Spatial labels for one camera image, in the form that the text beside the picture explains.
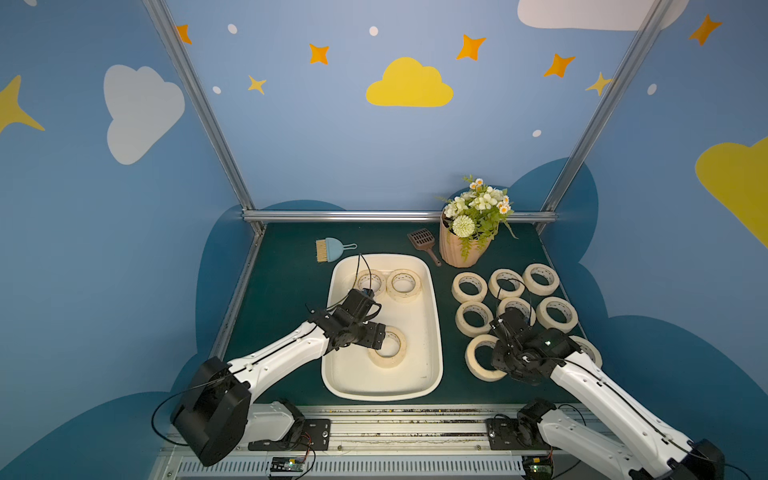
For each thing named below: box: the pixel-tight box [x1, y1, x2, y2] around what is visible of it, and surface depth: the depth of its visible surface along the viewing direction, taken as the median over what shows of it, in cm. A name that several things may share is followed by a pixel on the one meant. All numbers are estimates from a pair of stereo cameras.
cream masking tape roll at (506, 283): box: [488, 268, 526, 299], surface depth 106 cm
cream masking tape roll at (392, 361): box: [368, 326, 407, 368], surface depth 87 cm
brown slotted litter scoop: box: [407, 228, 442, 267], surface depth 117 cm
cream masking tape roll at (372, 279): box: [357, 269, 386, 297], surface depth 106 cm
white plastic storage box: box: [321, 254, 444, 401], surface depth 88 cm
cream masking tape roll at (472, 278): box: [451, 272, 488, 303], surface depth 103 cm
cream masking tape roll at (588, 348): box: [568, 335, 603, 368], surface depth 88 cm
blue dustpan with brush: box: [316, 237, 358, 263], surface depth 117 cm
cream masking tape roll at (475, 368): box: [465, 334, 508, 382], surface depth 79 cm
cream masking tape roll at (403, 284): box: [386, 268, 422, 303], surface depth 103 cm
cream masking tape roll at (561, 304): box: [536, 296, 579, 334], surface depth 96 cm
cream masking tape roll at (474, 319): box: [455, 301, 494, 337], surface depth 97 cm
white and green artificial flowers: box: [435, 174, 519, 260], surface depth 88 cm
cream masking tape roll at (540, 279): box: [522, 263, 560, 296], surface depth 106 cm
